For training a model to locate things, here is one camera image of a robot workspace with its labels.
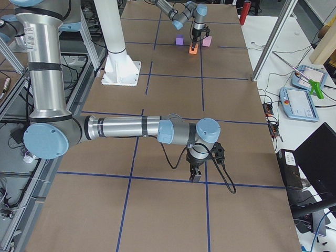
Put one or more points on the red cylinder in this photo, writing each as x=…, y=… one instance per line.
x=244, y=12

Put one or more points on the grey aluminium frame post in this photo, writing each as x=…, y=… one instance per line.
x=281, y=20

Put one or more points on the black monitor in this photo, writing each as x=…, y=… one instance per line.
x=316, y=158

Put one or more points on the purple foam cube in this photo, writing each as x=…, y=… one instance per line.
x=179, y=39

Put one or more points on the blue teach pendant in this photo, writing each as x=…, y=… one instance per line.
x=312, y=73
x=297, y=104

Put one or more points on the green handled grabber tool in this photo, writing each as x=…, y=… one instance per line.
x=315, y=85

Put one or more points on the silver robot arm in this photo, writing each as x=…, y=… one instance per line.
x=54, y=129
x=192, y=10

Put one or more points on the black computer box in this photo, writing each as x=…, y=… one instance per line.
x=289, y=169

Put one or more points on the white pedestal base plate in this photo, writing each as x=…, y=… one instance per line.
x=121, y=71

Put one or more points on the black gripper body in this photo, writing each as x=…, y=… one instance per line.
x=195, y=33
x=194, y=163

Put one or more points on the pink foam cube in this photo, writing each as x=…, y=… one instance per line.
x=206, y=42

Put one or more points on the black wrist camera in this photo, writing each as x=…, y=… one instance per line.
x=218, y=153
x=206, y=30

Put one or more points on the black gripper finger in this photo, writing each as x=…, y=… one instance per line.
x=195, y=176

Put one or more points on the wooden beam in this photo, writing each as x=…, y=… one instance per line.
x=326, y=48

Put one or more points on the blue teach pendant far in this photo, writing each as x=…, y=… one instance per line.
x=312, y=73

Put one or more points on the white pedestal column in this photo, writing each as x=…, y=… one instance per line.
x=109, y=19

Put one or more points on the orange foam cube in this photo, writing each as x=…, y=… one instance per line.
x=193, y=51

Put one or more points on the blue teach pendant near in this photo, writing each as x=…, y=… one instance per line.
x=297, y=104

